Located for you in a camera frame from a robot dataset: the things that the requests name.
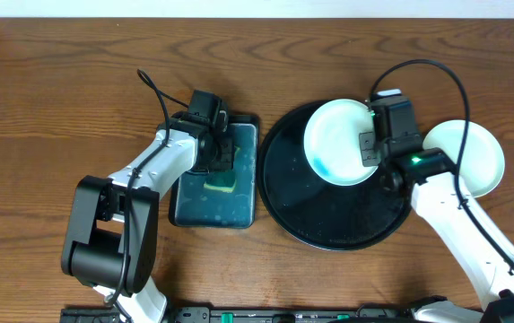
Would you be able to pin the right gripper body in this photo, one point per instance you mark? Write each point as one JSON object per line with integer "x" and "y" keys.
{"x": 372, "y": 152}

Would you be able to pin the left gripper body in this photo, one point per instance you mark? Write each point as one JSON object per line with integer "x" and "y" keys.
{"x": 226, "y": 152}

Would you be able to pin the green yellow scrub sponge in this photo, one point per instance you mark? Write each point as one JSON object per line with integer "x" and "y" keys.
{"x": 221, "y": 181}

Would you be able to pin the pale green plate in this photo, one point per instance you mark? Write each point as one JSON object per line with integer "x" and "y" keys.
{"x": 331, "y": 142}
{"x": 483, "y": 163}

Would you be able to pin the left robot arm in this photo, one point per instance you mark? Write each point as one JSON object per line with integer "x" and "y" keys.
{"x": 111, "y": 237}

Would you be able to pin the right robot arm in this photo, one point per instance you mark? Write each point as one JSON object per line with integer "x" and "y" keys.
{"x": 445, "y": 172}

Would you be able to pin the black rectangular water tray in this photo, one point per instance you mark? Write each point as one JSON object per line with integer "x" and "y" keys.
{"x": 192, "y": 205}

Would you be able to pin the round black serving tray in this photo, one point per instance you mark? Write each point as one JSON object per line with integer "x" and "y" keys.
{"x": 312, "y": 210}

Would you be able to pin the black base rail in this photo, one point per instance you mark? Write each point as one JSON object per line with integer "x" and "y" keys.
{"x": 256, "y": 315}

